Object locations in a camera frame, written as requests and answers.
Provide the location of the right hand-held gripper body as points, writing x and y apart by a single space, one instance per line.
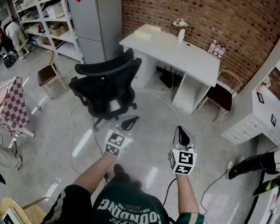
183 161

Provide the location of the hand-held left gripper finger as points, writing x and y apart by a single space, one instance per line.
127 120
133 131

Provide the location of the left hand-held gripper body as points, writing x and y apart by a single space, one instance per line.
117 143

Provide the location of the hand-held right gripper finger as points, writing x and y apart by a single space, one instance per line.
175 140
190 142

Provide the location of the black office chair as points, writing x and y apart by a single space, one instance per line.
108 86

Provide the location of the person's left forearm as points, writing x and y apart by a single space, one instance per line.
93 175

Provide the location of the person's right forearm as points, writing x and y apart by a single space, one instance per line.
186 193

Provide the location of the dark chair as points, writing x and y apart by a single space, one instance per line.
219 96

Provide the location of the brown wooden chair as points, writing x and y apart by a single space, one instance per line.
47 75

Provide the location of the person's left black shoe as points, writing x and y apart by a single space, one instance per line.
121 173

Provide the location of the person's black shoe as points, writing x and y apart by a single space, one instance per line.
137 185
121 173

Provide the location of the person's right black shoe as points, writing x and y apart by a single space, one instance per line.
137 185

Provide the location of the black router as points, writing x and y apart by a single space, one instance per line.
168 78

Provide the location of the person's green shirt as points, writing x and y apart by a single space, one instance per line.
126 212

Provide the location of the white cabinet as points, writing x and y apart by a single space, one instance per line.
259 114

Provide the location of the white desk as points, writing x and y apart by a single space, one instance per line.
174 56

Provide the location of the white vase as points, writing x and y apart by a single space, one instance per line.
181 36

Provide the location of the grey refrigerator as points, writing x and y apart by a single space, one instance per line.
94 24

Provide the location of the white shelving rack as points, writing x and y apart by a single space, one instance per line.
63 36

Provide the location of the round wooden stool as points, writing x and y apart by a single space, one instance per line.
31 213

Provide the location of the checkered cloth table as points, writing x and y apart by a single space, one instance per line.
11 107

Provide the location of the cardboard box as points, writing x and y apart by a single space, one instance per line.
59 30

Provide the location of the pink round plate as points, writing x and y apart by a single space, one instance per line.
2 97

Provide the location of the white flat device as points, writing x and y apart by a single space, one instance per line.
13 218

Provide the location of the white storage box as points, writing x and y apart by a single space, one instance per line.
55 10

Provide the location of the black patterned bag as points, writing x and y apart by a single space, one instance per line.
9 61

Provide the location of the small black picture frame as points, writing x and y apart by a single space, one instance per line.
260 97
273 120

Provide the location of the glass door with black frame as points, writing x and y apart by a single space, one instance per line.
266 222

